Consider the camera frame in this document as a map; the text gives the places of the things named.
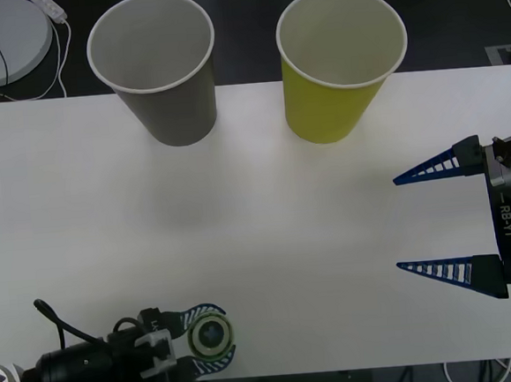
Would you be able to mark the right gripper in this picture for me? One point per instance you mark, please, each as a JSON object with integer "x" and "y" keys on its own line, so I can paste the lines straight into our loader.
{"x": 508, "y": 224}

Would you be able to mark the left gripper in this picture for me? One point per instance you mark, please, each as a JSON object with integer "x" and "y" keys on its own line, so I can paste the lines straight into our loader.
{"x": 153, "y": 321}

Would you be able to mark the clear bottle with green label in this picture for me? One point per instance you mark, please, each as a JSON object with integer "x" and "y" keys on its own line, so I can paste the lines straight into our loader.
{"x": 210, "y": 334}

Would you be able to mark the yellow-green plastic waste bin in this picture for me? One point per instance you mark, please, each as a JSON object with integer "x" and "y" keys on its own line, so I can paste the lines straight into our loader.
{"x": 325, "y": 114}

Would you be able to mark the grey plastic waste bin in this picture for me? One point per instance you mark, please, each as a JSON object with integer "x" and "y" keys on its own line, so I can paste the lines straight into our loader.
{"x": 183, "y": 112}

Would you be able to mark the round white flat base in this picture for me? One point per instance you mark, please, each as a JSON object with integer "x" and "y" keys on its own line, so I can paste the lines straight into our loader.
{"x": 1, "y": 47}

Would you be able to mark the white power strip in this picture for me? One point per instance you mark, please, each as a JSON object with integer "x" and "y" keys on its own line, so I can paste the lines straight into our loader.
{"x": 51, "y": 7}

